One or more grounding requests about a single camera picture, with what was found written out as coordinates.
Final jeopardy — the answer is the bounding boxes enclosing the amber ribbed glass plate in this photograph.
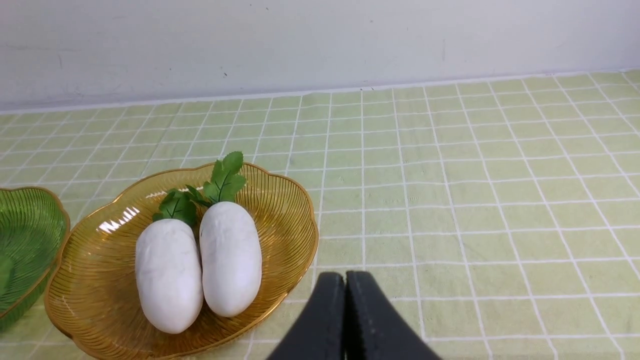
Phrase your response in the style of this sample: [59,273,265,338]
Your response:
[43,162,319,360]

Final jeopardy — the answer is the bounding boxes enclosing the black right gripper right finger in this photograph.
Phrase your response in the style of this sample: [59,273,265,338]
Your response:
[345,271,441,360]

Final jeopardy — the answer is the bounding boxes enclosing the green ribbed glass plate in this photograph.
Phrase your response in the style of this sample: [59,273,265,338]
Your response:
[0,186,70,333]

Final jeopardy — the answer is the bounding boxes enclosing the green checked tablecloth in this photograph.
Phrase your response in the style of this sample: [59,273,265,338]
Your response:
[1,70,640,360]

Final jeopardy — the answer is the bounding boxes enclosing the white toy radish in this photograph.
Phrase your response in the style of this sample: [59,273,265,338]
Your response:
[187,151,263,318]
[135,189,204,334]

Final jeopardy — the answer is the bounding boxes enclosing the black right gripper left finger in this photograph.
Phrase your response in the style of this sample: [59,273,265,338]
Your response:
[268,272,346,360]

